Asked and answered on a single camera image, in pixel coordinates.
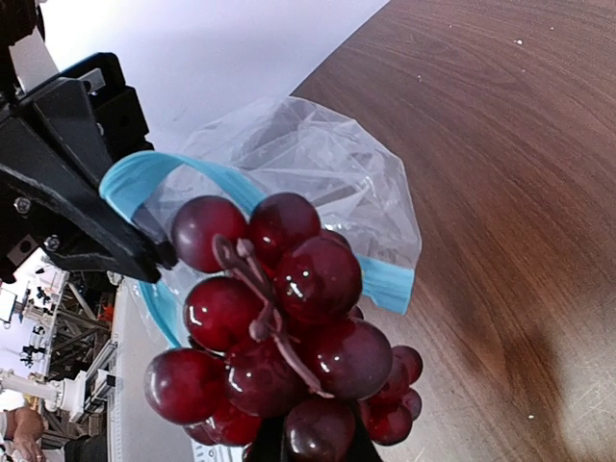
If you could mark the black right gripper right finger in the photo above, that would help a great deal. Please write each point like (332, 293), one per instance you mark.
(362, 448)

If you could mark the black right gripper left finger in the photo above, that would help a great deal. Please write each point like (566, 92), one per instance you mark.
(270, 442)

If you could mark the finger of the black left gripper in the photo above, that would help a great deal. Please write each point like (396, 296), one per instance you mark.
(50, 201)
(92, 132)

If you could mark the dark red grape bunch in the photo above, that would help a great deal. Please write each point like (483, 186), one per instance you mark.
(275, 330)

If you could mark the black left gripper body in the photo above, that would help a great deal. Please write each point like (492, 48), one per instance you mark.
(28, 71)

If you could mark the person in background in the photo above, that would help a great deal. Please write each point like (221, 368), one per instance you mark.
(24, 427)

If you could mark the clear zip top bag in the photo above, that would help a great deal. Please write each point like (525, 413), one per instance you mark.
(357, 185)

